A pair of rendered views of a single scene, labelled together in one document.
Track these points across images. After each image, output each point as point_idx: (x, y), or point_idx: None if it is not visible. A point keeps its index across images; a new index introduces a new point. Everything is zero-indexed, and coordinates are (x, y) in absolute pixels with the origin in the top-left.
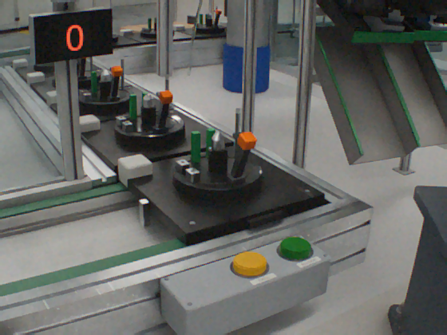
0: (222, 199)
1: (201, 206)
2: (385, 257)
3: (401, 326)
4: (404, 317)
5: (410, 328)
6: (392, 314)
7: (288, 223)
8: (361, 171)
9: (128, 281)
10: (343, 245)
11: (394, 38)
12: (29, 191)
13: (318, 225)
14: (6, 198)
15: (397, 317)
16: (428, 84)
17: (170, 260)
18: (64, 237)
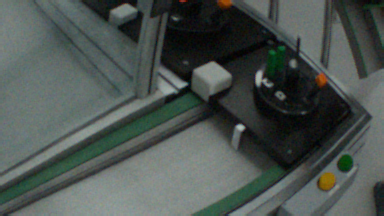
0: (301, 120)
1: (289, 130)
2: (371, 143)
3: (379, 196)
4: (381, 191)
5: (383, 198)
6: (376, 189)
7: (338, 139)
8: (347, 51)
9: (262, 212)
10: (358, 144)
11: (378, 6)
12: (112, 119)
13: (352, 138)
14: (96, 130)
15: (378, 191)
16: (383, 11)
17: (282, 188)
18: (160, 167)
